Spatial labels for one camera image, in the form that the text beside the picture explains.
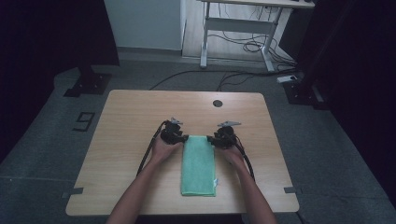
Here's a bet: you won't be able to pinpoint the person's left hand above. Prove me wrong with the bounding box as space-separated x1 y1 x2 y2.
149 133 185 166

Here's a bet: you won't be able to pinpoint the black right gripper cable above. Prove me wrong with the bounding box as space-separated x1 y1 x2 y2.
233 135 257 183

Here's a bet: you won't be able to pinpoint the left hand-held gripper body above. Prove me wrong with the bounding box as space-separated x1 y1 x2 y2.
160 117 185 146

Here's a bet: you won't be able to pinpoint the green towel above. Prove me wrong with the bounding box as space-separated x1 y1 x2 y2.
180 134 219 198

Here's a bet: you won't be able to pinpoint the white power strip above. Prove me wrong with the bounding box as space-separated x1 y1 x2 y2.
276 75 299 84

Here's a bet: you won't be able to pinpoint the black stand base plate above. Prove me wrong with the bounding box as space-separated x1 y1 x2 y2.
64 64 113 98
283 77 330 110

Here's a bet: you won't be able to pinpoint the long black floor cable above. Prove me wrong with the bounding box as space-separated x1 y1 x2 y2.
148 69 297 91

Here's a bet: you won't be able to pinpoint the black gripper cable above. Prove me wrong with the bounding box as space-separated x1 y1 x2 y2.
233 135 257 183
135 120 168 177

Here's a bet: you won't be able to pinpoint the white metal frame desk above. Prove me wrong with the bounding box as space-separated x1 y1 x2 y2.
198 0 316 73

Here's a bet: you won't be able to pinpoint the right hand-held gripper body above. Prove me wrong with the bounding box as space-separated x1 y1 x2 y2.
213 120 242 150

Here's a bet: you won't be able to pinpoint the tangled black cables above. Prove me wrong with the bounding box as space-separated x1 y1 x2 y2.
207 29 297 70

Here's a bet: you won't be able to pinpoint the person's right hand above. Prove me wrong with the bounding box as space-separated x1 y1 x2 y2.
217 144 247 171

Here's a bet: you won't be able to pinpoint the dark curtain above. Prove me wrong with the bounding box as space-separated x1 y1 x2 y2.
0 0 120 164
293 0 396 206

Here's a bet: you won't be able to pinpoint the grey tape strip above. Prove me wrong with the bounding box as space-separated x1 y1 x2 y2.
283 186 303 195
61 187 85 200

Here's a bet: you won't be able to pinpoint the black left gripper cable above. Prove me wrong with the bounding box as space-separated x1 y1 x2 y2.
135 120 168 177

